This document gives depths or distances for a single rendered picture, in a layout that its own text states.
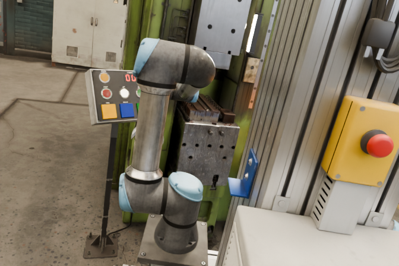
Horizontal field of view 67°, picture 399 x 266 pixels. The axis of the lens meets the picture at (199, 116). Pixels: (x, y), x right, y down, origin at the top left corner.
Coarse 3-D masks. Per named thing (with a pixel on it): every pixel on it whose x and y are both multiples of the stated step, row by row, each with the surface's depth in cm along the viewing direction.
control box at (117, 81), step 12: (96, 72) 154; (108, 72) 158; (120, 72) 163; (132, 72) 168; (96, 84) 153; (108, 84) 157; (120, 84) 162; (132, 84) 166; (96, 96) 152; (120, 96) 160; (132, 96) 165; (96, 108) 151; (96, 120) 150; (108, 120) 154; (120, 120) 158; (132, 120) 163
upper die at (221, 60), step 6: (210, 54) 183; (216, 54) 184; (222, 54) 185; (228, 54) 186; (216, 60) 186; (222, 60) 187; (228, 60) 188; (216, 66) 187; (222, 66) 188; (228, 66) 189
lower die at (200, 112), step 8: (200, 96) 224; (184, 104) 208; (192, 104) 205; (200, 104) 206; (208, 104) 209; (192, 112) 193; (200, 112) 195; (208, 112) 196; (216, 112) 198; (200, 120) 197; (208, 120) 198; (216, 120) 200
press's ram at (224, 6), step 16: (208, 0) 172; (224, 0) 174; (240, 0) 177; (192, 16) 188; (208, 16) 175; (224, 16) 178; (240, 16) 180; (192, 32) 184; (208, 32) 178; (224, 32) 181; (240, 32) 183; (208, 48) 182; (224, 48) 184
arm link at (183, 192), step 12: (168, 180) 96; (180, 180) 95; (192, 180) 97; (168, 192) 92; (180, 192) 92; (192, 192) 92; (168, 204) 92; (180, 204) 93; (192, 204) 94; (168, 216) 96; (180, 216) 94; (192, 216) 96
